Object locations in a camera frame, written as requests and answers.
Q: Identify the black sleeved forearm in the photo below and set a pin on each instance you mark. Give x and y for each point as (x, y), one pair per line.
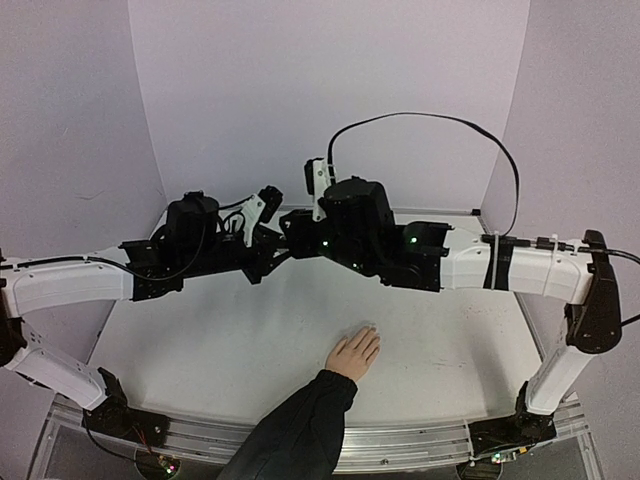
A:
(300, 439)

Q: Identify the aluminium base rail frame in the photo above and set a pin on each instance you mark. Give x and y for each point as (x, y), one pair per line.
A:
(560, 446)

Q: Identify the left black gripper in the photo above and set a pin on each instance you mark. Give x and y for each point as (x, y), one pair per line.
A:
(263, 264)

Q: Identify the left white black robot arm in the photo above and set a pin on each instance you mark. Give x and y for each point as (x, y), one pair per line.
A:
(33, 285)

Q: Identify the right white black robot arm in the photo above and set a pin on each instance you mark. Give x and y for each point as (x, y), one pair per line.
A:
(435, 256)

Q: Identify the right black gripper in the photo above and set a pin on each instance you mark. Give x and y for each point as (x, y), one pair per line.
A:
(304, 236)

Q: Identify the person's bare hand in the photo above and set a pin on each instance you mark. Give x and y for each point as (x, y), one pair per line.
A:
(352, 357)

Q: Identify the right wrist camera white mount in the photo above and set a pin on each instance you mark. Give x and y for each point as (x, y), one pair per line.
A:
(318, 179)

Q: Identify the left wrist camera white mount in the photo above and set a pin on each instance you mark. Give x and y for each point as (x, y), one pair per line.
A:
(259, 208)

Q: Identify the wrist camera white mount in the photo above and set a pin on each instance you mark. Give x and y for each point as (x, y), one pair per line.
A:
(318, 179)
(259, 208)

